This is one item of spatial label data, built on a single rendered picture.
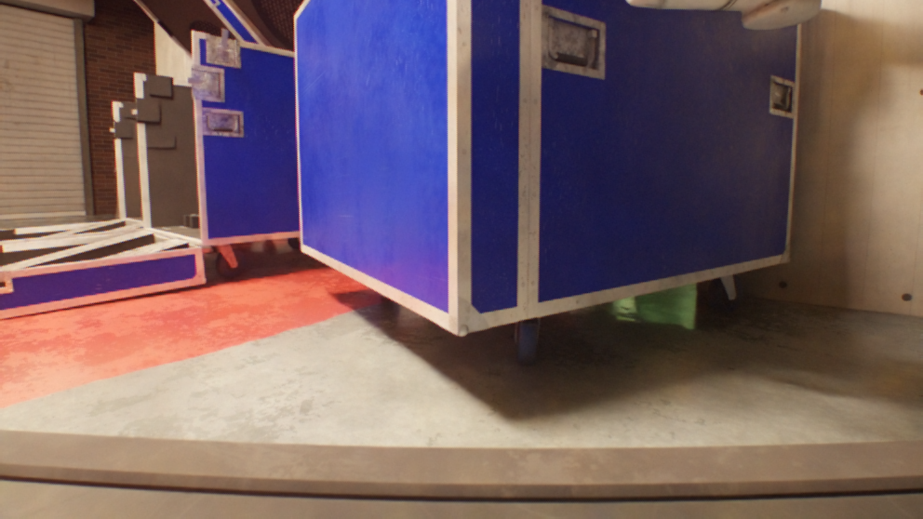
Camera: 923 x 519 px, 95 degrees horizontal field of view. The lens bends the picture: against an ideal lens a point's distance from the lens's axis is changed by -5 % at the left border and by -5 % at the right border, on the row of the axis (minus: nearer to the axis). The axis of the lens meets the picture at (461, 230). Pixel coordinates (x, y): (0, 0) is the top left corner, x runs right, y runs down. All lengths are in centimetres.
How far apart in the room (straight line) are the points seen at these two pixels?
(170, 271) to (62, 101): 613
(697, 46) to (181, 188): 246
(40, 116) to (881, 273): 805
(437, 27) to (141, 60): 777
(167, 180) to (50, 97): 520
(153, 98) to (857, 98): 295
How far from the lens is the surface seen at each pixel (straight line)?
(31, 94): 786
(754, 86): 138
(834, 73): 185
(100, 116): 809
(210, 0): 331
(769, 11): 69
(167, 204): 279
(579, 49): 88
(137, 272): 189
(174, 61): 510
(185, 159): 282
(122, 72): 828
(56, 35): 806
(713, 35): 123
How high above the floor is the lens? 39
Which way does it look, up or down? 6 degrees down
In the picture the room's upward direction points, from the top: straight up
